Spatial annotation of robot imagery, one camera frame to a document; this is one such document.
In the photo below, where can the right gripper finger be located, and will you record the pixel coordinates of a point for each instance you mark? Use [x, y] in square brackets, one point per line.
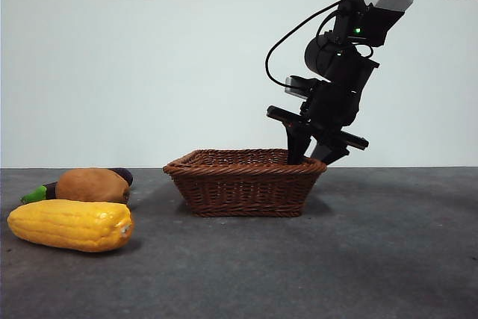
[297, 143]
[332, 151]

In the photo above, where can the brown wicker basket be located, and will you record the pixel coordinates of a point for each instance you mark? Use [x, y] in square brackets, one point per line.
[242, 192]

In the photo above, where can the brown potato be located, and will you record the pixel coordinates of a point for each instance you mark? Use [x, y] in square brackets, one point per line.
[93, 184]

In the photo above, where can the yellow corn cob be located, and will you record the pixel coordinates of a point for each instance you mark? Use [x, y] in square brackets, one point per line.
[67, 225]

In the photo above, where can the purple eggplant green stem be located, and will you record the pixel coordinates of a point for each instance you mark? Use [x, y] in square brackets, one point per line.
[37, 195]

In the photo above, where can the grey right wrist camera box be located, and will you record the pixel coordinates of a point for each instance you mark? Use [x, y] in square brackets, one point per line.
[295, 85]

